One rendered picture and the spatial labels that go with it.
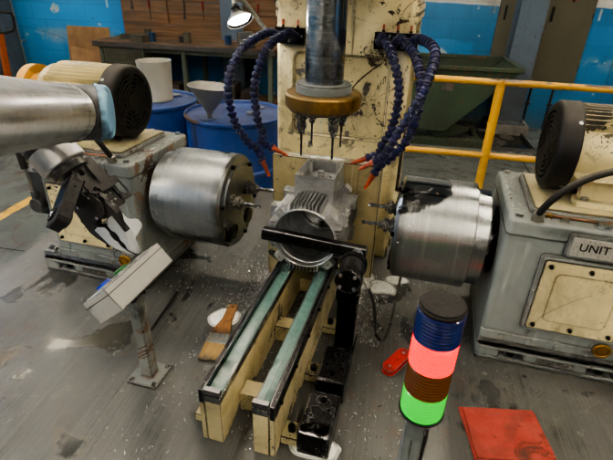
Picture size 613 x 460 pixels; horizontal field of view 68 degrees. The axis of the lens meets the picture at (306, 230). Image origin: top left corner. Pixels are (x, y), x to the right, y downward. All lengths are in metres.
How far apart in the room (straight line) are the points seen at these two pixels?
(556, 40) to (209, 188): 5.55
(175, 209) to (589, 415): 1.02
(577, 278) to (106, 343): 1.04
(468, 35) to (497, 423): 5.46
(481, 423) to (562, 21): 5.63
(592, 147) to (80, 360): 1.15
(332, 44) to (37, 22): 7.03
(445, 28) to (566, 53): 1.40
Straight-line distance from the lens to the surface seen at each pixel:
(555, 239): 1.02
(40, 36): 7.94
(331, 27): 1.05
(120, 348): 1.18
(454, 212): 1.03
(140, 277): 0.91
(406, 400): 0.68
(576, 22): 6.36
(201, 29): 6.42
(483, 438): 1.01
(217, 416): 0.90
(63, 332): 1.27
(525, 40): 5.96
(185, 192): 1.16
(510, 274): 1.05
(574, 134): 1.01
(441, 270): 1.06
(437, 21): 6.13
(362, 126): 1.31
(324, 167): 1.23
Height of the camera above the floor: 1.56
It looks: 29 degrees down
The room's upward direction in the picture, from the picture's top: 2 degrees clockwise
